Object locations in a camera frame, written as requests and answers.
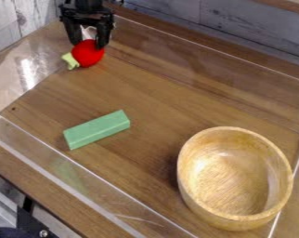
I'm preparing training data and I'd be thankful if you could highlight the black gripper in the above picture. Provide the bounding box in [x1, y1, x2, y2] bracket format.
[59, 0, 114, 49]

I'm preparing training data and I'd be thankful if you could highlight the red plush strawberry toy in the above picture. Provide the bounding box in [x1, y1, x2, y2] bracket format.
[61, 39, 105, 70]

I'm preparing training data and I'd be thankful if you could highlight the green rectangular block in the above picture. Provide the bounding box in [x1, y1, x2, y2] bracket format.
[62, 110, 131, 150]

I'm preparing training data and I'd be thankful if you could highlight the wooden bowl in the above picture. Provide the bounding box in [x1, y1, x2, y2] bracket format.
[177, 126, 293, 231]

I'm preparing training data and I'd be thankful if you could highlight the black clamp under table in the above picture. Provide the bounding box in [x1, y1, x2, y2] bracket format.
[0, 201, 59, 238]

